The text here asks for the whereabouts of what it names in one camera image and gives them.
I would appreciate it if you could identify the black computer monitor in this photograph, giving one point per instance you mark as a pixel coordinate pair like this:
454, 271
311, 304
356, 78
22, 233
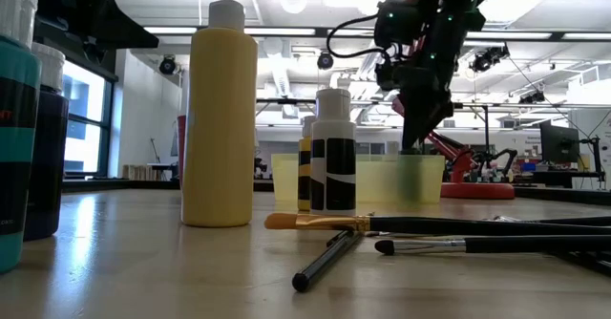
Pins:
558, 142

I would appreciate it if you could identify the green paint bottle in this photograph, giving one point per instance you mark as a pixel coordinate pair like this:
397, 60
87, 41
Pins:
410, 180

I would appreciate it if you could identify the white paint bottle black label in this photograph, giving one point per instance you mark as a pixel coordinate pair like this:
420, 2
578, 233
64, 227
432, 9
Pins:
332, 166

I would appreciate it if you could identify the black-bristle brush silver ferrule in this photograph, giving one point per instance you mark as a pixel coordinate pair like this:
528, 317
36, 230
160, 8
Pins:
525, 245

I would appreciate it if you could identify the black background desk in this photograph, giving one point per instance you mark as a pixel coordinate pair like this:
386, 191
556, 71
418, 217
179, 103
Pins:
563, 178

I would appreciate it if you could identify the large yellow paint bottle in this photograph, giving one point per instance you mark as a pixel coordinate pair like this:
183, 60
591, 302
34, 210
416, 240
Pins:
219, 142

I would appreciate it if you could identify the red desk lamp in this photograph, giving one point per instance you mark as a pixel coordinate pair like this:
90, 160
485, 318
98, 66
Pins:
477, 191

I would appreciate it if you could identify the black ceiling spotlight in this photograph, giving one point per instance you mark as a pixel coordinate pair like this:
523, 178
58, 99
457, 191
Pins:
325, 61
484, 61
167, 66

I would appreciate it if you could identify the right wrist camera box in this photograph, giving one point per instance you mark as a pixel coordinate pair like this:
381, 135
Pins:
396, 23

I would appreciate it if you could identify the dark blue paint bottle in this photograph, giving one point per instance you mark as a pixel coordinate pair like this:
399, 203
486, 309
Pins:
50, 166

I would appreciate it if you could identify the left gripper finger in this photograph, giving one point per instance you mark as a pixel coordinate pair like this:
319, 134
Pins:
119, 27

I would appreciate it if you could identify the small yellow paint bottle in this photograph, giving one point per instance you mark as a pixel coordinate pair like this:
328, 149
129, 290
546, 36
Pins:
304, 176

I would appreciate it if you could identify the teal paint bottle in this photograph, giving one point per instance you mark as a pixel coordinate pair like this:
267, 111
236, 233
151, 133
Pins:
16, 142

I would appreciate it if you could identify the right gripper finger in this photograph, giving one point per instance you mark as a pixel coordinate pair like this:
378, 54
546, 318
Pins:
415, 123

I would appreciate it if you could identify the thick black brush silver ferrule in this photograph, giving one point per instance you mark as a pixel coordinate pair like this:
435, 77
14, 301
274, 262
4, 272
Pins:
320, 266

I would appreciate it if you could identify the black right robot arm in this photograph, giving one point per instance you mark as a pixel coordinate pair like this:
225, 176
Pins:
458, 4

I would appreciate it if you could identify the yellow translucent plastic tray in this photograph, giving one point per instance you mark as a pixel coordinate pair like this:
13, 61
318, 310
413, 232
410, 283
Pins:
377, 180

